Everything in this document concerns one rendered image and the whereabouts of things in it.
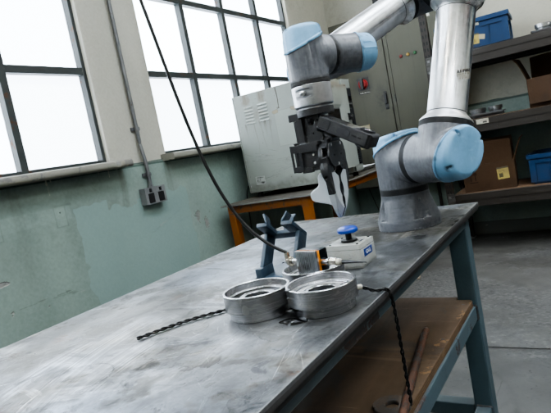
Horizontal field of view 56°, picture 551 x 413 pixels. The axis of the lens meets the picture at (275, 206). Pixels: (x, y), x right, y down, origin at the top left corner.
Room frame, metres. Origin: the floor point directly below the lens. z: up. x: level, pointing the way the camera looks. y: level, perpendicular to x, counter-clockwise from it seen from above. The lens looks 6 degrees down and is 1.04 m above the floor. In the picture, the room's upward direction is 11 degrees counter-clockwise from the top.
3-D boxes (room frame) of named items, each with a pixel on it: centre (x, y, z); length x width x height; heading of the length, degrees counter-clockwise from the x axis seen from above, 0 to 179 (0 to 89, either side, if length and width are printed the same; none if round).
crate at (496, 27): (4.06, -1.75, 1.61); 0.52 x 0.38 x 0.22; 60
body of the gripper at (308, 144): (1.00, -0.10, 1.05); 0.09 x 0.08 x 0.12; 57
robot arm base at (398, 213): (1.27, -0.32, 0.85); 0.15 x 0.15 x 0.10
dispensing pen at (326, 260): (0.84, -0.06, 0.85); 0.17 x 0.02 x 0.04; 45
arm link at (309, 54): (1.00, -0.11, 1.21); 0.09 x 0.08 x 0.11; 119
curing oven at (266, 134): (3.43, -0.28, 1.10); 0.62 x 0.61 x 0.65; 147
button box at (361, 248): (0.99, -0.13, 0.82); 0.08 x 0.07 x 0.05; 147
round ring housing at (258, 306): (0.79, 0.05, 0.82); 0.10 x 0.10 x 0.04
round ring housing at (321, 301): (0.75, -0.04, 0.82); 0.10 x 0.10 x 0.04
